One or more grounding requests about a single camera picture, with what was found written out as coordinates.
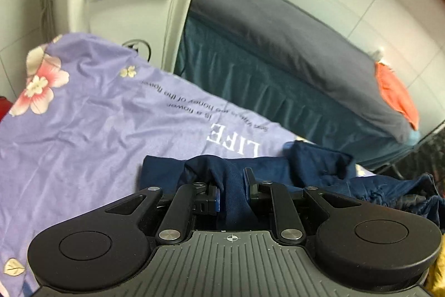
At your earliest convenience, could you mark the navy blue padded jacket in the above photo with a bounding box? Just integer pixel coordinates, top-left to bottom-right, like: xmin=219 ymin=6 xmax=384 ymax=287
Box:
xmin=138 ymin=142 xmax=444 ymax=231

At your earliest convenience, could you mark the teal bed skirt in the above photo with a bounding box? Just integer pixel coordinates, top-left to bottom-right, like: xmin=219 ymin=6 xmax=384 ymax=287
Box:
xmin=174 ymin=17 xmax=419 ymax=170

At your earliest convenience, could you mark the purple floral bed sheet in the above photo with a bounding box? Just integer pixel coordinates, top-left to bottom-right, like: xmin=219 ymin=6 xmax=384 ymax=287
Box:
xmin=1 ymin=33 xmax=302 ymax=296

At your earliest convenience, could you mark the grey bed mattress cover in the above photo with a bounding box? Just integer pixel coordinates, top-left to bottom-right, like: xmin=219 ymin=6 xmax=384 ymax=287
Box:
xmin=189 ymin=0 xmax=414 ymax=143

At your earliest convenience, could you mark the orange cloth on bed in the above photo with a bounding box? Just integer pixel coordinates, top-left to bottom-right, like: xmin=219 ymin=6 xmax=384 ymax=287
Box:
xmin=375 ymin=62 xmax=420 ymax=131

